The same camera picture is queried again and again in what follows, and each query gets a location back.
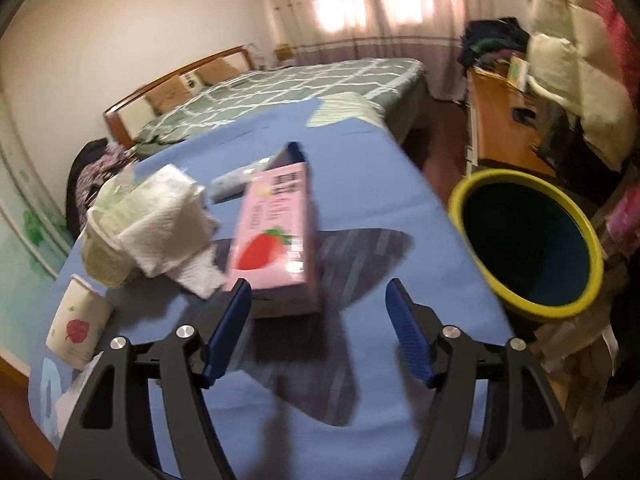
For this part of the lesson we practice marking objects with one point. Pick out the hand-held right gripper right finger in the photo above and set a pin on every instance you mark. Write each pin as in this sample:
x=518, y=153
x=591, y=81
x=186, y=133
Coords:
x=410, y=332

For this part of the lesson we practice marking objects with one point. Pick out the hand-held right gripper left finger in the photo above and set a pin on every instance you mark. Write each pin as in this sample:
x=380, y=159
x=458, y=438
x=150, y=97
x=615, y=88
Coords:
x=227, y=330

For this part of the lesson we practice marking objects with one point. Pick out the pink milk carton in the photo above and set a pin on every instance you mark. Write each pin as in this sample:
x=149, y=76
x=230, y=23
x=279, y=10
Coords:
x=270, y=220

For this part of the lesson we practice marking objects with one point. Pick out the yellow-rimmed trash bin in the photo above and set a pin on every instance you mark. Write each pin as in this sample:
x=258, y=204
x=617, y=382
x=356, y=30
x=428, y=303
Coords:
x=525, y=240

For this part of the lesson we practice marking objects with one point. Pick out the green plastic packet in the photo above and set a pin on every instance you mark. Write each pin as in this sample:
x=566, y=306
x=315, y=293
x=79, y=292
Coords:
x=130, y=195

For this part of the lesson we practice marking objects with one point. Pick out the white paper towel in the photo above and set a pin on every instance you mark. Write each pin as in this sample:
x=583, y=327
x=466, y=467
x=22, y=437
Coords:
x=165, y=232

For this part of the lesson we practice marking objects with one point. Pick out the grey can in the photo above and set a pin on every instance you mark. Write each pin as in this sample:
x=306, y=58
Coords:
x=227, y=185

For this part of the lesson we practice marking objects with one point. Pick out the blue sheet with dark print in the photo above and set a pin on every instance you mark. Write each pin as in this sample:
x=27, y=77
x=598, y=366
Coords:
x=375, y=185

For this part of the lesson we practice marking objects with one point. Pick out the white paper cup red leaf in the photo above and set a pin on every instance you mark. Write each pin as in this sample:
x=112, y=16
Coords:
x=75, y=325

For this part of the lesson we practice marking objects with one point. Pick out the pile of plastic bags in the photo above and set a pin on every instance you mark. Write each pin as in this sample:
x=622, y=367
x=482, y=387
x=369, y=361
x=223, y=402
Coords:
x=585, y=335

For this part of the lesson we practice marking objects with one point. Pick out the patterned clothes heap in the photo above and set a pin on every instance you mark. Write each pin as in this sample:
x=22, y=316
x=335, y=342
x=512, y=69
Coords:
x=87, y=185

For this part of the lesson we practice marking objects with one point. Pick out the wardrobe with green leaf print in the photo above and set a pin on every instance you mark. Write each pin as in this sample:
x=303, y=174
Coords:
x=25, y=240

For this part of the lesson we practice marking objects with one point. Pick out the wooden desk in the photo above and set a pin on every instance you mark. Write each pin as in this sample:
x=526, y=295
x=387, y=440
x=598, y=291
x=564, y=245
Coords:
x=505, y=130

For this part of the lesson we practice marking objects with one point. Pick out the wooden headboard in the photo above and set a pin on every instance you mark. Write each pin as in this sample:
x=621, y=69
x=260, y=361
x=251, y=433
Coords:
x=117, y=120

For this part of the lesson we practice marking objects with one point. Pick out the brown pillow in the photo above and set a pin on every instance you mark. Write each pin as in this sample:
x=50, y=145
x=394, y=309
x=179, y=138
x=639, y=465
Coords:
x=167, y=94
x=215, y=71

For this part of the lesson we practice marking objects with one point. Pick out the bed with green plaid cover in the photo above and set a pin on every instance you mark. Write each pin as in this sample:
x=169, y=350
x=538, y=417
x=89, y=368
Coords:
x=300, y=85

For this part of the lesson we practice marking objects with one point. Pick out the small cardboard box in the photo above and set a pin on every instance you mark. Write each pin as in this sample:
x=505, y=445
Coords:
x=285, y=55

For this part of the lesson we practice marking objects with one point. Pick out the green book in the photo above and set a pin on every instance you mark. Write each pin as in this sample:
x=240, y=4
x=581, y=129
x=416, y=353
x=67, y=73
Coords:
x=517, y=72

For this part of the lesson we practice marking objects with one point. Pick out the dark clothes pile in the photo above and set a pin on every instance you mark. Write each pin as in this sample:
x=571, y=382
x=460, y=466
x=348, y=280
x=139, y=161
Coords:
x=492, y=40

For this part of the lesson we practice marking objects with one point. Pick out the white quilted bedding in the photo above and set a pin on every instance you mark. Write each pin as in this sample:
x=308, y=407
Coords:
x=585, y=70

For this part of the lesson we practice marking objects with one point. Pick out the pink curtain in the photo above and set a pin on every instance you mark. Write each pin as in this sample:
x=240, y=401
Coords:
x=390, y=5

